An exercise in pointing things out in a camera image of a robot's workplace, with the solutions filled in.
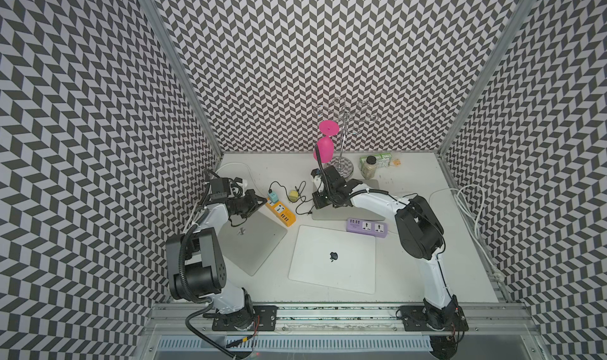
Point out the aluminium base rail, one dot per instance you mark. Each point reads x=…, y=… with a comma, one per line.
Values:
x=378, y=318

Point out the white closed laptop front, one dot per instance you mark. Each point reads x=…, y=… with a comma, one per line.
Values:
x=334, y=258

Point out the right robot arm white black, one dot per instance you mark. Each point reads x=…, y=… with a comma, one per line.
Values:
x=420, y=235

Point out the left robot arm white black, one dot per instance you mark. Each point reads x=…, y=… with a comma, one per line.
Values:
x=195, y=264

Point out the pink plastic wine glass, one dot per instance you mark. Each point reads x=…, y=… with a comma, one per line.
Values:
x=329, y=129

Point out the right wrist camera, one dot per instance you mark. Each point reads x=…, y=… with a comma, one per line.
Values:
x=316, y=175

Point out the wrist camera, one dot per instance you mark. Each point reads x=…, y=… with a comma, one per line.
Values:
x=238, y=185
x=316, y=175

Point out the yellow charger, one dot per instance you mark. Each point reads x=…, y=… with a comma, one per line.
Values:
x=293, y=196

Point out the purple power strip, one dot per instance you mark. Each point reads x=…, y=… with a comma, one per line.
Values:
x=365, y=227

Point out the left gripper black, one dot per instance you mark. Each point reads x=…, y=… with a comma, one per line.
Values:
x=254, y=204

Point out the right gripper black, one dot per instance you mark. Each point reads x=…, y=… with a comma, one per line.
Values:
x=320, y=203

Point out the silver closed laptop left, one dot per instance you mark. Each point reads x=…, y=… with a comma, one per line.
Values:
x=250, y=244

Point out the orange power strip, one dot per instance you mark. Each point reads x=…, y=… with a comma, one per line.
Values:
x=286, y=216

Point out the green snack packet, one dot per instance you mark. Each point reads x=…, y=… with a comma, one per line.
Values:
x=382, y=159

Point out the teal charger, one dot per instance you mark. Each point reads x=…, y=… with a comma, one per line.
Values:
x=273, y=197

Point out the spice jar black lid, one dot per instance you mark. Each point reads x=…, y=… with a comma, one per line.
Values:
x=368, y=167

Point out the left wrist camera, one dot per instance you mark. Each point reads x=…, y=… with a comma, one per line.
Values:
x=238, y=185

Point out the chrome glass holder stand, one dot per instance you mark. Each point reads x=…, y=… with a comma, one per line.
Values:
x=346, y=115

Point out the grey closed laptop centre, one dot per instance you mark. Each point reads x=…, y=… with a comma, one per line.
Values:
x=324, y=210

